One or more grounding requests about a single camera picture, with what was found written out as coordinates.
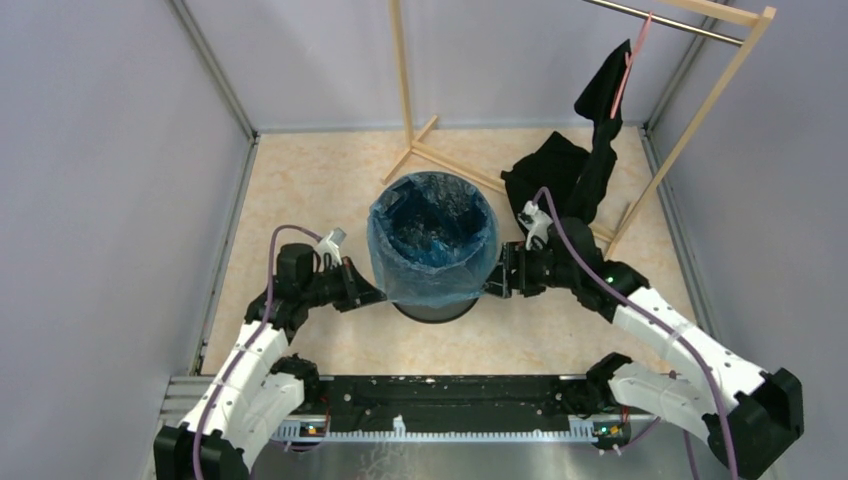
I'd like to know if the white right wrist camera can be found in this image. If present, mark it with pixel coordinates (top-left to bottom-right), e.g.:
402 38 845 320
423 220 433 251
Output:
517 201 553 251

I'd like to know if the black trash bin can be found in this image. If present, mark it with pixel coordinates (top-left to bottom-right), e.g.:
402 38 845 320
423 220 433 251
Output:
393 299 478 324

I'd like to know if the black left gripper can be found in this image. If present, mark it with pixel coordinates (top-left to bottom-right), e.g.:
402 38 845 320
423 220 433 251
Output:
301 255 386 312

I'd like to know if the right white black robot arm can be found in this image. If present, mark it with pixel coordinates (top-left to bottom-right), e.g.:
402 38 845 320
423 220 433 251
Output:
486 211 804 479

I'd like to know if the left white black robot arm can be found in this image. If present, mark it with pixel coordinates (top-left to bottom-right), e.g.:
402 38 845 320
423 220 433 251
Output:
153 243 386 479

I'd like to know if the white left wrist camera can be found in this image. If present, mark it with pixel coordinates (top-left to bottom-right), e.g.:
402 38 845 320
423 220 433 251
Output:
315 228 347 270

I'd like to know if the black cloth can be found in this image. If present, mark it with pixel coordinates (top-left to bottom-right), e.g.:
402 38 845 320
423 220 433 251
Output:
501 40 632 224

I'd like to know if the wooden clothes rack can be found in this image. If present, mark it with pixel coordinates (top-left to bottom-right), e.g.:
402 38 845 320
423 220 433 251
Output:
381 1 777 258

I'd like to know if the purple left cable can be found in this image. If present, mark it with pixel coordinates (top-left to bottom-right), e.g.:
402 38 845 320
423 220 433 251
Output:
192 225 326 480

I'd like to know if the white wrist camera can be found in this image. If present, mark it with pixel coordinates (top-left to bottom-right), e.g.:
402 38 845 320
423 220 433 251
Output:
315 228 347 270
517 201 553 251

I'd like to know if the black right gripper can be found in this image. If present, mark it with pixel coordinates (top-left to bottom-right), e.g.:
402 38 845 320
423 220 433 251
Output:
479 240 578 298

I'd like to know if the blue plastic trash bag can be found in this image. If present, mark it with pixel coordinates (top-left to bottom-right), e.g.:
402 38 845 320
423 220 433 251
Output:
366 171 500 308

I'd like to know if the pink hanger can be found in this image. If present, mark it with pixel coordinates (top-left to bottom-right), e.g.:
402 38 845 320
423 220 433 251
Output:
610 11 654 119

